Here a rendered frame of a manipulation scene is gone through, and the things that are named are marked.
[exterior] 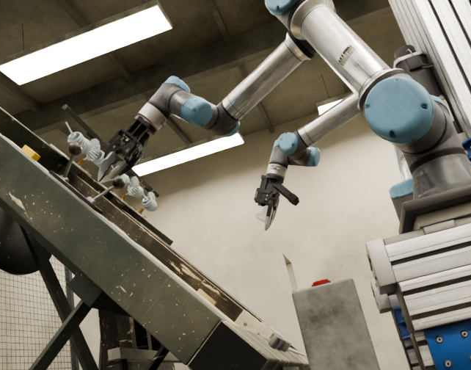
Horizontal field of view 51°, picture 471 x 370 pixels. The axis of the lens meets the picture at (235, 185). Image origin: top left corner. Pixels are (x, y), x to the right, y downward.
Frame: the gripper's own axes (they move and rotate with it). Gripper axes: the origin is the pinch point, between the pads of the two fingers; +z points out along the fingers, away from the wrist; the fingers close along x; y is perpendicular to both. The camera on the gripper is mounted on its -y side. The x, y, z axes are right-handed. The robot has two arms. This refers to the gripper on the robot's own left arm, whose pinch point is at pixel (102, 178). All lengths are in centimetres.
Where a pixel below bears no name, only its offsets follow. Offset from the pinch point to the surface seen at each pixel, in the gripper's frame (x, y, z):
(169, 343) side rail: 40, 40, 17
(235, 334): 49, 44, 8
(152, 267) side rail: 28.3, 36.1, 8.2
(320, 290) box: 56, 46, -8
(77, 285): 17.3, 25.7, 22.0
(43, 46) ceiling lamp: -178, -272, -60
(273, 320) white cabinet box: 141, -387, 3
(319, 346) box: 62, 48, 0
